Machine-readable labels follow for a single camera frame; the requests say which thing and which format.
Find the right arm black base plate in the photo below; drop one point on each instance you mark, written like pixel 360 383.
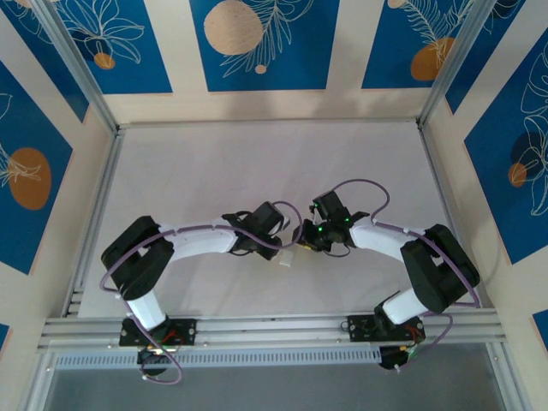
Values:
pixel 359 329

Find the white remote control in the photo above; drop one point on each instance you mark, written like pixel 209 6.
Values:
pixel 286 259

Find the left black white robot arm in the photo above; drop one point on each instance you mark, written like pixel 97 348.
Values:
pixel 141 265

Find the aluminium frame post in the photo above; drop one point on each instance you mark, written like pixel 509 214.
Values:
pixel 508 385
pixel 82 73
pixel 38 385
pixel 454 64

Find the wide aluminium mounting rail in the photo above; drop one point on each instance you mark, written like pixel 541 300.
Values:
pixel 274 329

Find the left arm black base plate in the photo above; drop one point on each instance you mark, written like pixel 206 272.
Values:
pixel 188 331

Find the aluminium table edge rail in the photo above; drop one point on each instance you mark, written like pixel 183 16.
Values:
pixel 265 123
pixel 108 171
pixel 433 162

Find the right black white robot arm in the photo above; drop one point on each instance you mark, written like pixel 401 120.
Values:
pixel 436 274

